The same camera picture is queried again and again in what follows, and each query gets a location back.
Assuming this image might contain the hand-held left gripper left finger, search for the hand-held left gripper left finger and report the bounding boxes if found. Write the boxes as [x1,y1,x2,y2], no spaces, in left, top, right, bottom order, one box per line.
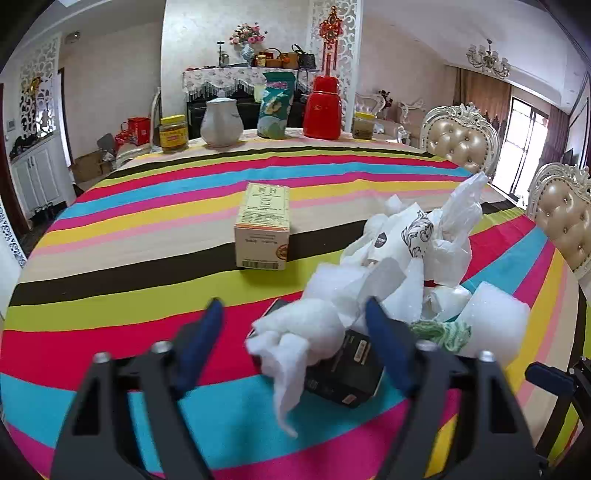
[50,298,227,480]

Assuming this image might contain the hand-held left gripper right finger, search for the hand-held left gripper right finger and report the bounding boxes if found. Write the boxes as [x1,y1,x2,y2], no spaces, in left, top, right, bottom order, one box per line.
[365,298,541,480]

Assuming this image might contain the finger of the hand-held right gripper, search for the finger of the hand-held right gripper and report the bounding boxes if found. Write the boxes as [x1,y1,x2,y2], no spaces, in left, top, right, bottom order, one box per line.
[525,355,591,462]

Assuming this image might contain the white foam wrap sheet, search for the white foam wrap sheet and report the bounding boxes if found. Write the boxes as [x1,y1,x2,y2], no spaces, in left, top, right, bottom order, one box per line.
[245,257,407,439]

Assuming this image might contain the paper bag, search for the paper bag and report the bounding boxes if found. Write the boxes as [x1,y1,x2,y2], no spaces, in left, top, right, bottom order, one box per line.
[341,210,435,278]

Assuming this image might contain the white plastic bag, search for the white plastic bag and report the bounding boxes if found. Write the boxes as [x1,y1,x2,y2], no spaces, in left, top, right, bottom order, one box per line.
[427,173,490,287]

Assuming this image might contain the black cardboard box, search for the black cardboard box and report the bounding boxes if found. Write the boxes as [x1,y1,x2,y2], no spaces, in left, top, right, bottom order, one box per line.
[252,298,386,409]

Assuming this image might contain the green knitted cloth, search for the green knitted cloth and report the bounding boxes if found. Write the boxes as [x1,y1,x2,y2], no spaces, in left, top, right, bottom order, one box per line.
[410,320,472,356]

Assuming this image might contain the white paper scrap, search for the white paper scrap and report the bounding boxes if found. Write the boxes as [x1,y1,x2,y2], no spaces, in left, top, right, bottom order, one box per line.
[422,285,472,321]

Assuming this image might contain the white foam block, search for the white foam block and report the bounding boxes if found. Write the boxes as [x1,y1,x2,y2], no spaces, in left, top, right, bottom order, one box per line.
[455,281,532,367]

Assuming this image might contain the colourful striped tablecloth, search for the colourful striped tablecloth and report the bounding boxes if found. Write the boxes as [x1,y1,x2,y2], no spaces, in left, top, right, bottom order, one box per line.
[0,129,585,480]

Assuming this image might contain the beige cardboard medicine box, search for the beige cardboard medicine box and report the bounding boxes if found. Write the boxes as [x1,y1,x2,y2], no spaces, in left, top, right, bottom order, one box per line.
[234,182,291,271]

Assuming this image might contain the cream tufted dining chair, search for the cream tufted dining chair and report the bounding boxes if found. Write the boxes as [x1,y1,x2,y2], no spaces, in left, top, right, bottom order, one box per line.
[419,104,502,178]
[526,162,591,280]

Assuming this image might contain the yellow-lid glass jar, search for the yellow-lid glass jar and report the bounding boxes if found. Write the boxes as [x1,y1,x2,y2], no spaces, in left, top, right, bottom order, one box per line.
[159,115,188,153]

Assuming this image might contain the brown cardboard box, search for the brown cardboard box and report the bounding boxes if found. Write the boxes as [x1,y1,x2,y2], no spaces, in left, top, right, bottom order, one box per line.
[71,152,114,183]

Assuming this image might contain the white ceramic teapot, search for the white ceramic teapot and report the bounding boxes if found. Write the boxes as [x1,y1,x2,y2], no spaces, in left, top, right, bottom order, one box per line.
[200,91,245,148]

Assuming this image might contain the red gift boxes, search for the red gift boxes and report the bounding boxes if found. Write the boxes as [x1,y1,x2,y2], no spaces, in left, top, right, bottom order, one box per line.
[115,117,153,148]

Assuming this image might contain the glass jar of pickles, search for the glass jar of pickles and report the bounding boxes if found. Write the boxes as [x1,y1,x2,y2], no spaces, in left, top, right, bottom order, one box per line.
[352,112,377,140]

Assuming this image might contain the white low cabinet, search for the white low cabinet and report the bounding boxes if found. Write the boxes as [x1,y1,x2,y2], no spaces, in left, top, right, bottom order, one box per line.
[9,134,63,213]

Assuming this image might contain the window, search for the window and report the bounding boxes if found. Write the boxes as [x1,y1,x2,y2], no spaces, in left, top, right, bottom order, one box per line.
[496,97,550,195]

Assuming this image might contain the black piano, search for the black piano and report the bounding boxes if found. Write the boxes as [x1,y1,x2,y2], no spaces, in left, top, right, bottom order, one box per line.
[186,90,310,139]

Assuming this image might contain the green snack bag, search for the green snack bag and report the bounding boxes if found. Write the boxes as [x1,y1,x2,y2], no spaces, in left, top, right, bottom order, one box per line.
[257,71,296,140]

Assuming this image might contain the white carved sofa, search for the white carved sofa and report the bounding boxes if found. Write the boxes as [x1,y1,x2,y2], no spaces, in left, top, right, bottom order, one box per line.
[355,90,426,148]

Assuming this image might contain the red thermos jug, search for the red thermos jug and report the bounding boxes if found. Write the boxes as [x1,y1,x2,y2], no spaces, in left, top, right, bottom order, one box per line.
[302,75,345,139]

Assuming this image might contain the white lace cover cloth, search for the white lace cover cloth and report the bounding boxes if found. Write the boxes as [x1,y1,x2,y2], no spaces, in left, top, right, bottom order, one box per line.
[181,65,319,100]

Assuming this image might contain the brown patterned curtain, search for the brown patterned curtain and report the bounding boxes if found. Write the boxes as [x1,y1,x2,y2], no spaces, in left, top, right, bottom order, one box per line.
[455,67,511,139]

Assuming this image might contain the black bag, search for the black bag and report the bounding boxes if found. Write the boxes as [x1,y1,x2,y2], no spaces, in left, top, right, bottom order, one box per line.
[9,135,35,160]

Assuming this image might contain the brown wicker basket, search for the brown wicker basket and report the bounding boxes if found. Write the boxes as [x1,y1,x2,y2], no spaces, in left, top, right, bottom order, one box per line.
[264,47,291,70]

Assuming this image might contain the white lattice screen panel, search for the white lattice screen panel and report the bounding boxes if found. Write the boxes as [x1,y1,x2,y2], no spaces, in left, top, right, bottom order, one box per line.
[307,0,363,134]

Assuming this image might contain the black handbag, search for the black handbag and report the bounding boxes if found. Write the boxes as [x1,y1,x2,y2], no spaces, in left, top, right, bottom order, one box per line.
[291,45,317,70]

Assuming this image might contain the flower bouquet in vase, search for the flower bouquet in vase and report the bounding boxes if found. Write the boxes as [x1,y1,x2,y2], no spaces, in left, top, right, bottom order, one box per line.
[230,24,269,65]

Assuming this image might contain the crystal chandelier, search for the crystal chandelier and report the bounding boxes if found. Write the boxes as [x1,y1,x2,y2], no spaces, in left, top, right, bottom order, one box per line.
[465,39,512,79]

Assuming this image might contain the white lattice wall panel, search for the white lattice wall panel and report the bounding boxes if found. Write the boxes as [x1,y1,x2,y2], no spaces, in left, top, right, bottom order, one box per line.
[18,34,63,139]

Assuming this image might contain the red knot wall ornament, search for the red knot wall ornament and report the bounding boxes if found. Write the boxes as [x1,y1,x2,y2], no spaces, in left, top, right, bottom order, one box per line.
[320,4,345,77]

